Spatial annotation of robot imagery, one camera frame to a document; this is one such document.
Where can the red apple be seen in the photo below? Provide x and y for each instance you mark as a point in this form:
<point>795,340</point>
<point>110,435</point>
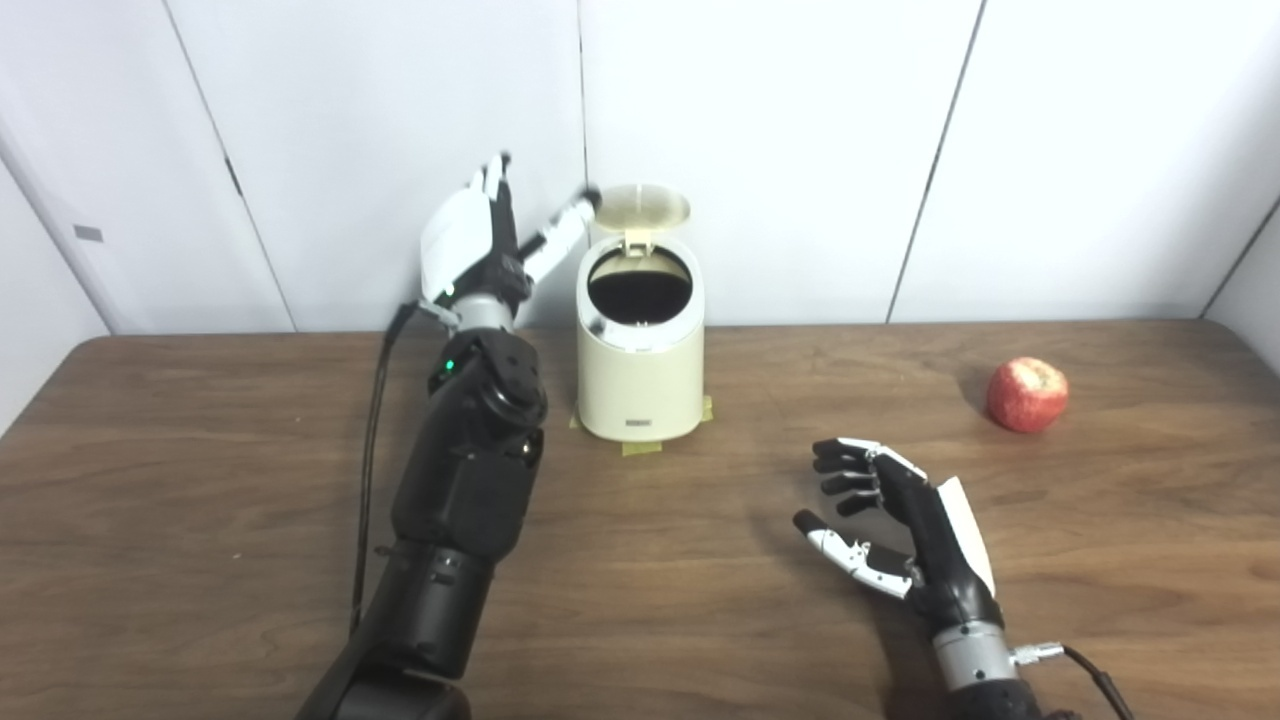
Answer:
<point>1027,397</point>

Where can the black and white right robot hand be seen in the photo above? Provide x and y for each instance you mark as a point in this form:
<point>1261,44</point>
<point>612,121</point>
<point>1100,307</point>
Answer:
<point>930,545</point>

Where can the small grey wall label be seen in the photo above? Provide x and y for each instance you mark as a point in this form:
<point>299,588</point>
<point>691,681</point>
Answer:
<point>87,233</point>

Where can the cream-colored bin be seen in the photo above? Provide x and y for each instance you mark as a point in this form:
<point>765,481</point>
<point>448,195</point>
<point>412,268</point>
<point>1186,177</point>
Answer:
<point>640,385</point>

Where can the cream round bin lid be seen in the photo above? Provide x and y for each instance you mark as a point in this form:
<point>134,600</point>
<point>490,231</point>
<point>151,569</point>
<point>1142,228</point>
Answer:
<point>645,207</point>

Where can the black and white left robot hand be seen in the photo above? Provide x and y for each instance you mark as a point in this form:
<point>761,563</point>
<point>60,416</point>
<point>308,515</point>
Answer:
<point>460,240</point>

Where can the black wall panel hinge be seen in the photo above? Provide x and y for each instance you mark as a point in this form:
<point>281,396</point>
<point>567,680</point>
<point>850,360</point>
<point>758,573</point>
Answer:
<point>234,178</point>

